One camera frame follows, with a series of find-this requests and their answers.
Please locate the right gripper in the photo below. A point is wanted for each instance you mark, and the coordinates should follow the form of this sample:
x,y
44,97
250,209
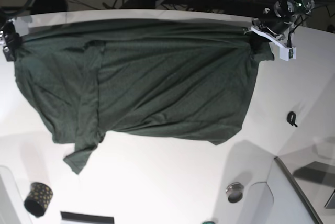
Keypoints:
x,y
10,39

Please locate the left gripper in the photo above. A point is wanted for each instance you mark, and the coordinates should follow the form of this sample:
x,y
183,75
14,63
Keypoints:
x,y
275,25

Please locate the dark green t-shirt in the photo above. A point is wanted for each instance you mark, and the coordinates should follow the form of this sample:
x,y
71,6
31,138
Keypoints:
x,y
143,77

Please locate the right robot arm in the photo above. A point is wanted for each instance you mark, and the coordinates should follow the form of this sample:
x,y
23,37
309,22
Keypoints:
x,y
11,9

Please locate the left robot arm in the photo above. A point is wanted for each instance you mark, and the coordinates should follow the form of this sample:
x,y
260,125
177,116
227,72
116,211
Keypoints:
x,y
303,10

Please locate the black round stool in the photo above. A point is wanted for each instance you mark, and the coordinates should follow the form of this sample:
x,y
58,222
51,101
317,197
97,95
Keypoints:
x,y
48,6

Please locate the small black clip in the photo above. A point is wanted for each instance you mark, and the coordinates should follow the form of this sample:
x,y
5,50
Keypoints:
x,y
291,118

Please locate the black patterned cup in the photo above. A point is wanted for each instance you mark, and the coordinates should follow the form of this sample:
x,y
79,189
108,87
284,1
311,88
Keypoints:
x,y
38,199

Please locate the black white flat device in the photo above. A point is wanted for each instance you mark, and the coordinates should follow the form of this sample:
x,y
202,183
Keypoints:
x,y
69,217

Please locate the small green object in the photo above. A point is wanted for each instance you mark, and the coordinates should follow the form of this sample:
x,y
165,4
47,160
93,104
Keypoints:
x,y
208,222

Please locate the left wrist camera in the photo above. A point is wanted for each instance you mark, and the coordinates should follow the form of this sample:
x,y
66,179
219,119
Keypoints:
x,y
287,54

